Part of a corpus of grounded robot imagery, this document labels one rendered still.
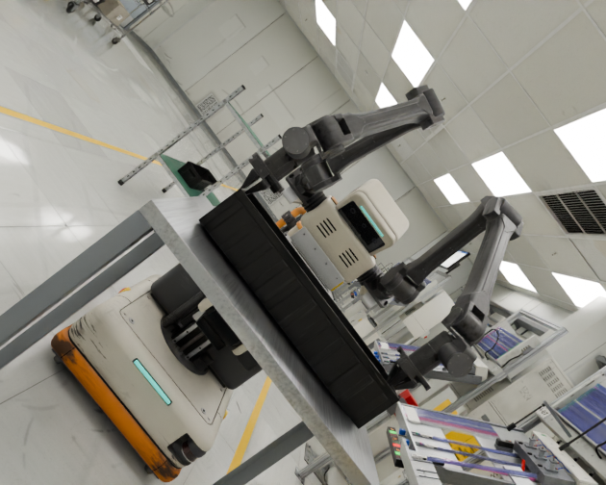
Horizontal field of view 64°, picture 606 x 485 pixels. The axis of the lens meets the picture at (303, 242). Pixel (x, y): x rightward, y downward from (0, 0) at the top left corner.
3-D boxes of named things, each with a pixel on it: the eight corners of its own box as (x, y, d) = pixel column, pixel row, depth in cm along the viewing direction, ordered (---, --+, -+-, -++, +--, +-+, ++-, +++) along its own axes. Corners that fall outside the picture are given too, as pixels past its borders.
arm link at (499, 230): (510, 226, 138) (485, 200, 135) (528, 218, 133) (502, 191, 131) (467, 349, 114) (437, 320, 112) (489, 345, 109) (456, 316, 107)
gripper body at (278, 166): (277, 194, 106) (304, 174, 106) (249, 156, 105) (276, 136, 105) (278, 193, 113) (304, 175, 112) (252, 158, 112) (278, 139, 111)
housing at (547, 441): (571, 511, 204) (579, 479, 204) (525, 455, 253) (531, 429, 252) (591, 516, 204) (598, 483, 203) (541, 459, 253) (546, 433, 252)
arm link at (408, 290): (400, 284, 162) (389, 274, 161) (420, 278, 153) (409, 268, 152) (389, 305, 157) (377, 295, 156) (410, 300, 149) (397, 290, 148)
